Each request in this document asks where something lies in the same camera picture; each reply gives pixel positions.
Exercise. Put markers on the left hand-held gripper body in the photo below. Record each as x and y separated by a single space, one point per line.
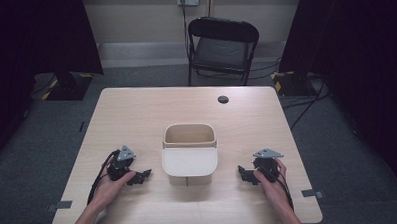
120 168

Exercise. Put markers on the black folding chair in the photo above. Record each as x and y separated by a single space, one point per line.
222 51

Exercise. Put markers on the black stand base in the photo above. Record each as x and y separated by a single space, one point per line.
69 88
292 83

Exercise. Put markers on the person's left hand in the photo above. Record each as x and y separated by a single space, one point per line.
109 191

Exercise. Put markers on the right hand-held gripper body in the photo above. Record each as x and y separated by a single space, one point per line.
266 164

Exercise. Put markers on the grey tape piece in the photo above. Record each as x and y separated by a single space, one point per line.
61 205
311 193

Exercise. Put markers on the person's right hand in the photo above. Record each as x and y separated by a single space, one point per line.
274 189

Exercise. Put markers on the dark curtain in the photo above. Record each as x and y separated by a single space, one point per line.
361 53

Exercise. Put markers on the white plastic bin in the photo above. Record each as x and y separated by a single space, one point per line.
190 162

